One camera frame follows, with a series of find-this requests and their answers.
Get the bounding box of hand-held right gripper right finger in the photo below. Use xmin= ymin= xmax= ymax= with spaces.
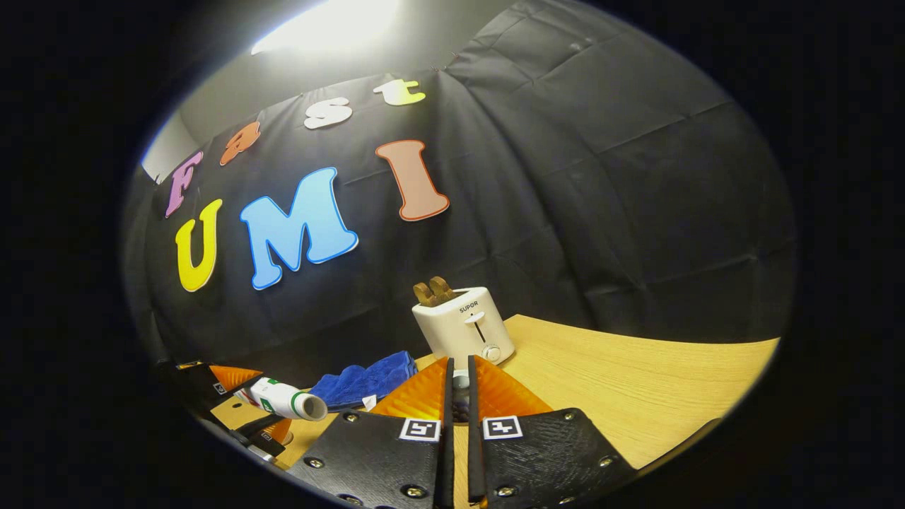
xmin=467 ymin=355 xmax=637 ymax=509

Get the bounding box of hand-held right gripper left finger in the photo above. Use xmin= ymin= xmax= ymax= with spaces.
xmin=286 ymin=357 xmax=455 ymax=509

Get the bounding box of clear water bottle green label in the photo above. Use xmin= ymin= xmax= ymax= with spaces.
xmin=237 ymin=377 xmax=328 ymax=422

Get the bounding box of white toaster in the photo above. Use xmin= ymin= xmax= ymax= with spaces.
xmin=411 ymin=286 xmax=515 ymax=370

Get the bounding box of blue towel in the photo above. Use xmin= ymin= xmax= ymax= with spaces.
xmin=309 ymin=351 xmax=419 ymax=412

